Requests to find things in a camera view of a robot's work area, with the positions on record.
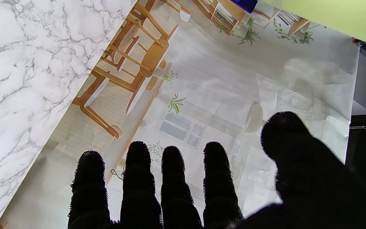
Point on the yellow-green translucent file folder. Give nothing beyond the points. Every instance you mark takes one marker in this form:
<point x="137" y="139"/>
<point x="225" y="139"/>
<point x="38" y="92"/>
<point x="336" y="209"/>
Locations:
<point x="345" y="16"/>

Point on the blue perforated plastic file rack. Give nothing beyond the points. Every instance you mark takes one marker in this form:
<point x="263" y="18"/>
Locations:
<point x="245" y="4"/>

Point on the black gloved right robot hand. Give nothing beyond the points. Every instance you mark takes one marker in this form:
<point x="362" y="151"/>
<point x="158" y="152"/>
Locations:
<point x="313" y="184"/>

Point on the black orange spring clamp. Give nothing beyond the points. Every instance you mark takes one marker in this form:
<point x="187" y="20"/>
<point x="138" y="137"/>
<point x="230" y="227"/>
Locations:
<point x="357" y="41"/>

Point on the printed dining room backdrop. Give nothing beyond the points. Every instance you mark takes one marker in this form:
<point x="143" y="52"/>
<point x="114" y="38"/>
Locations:
<point x="233" y="79"/>

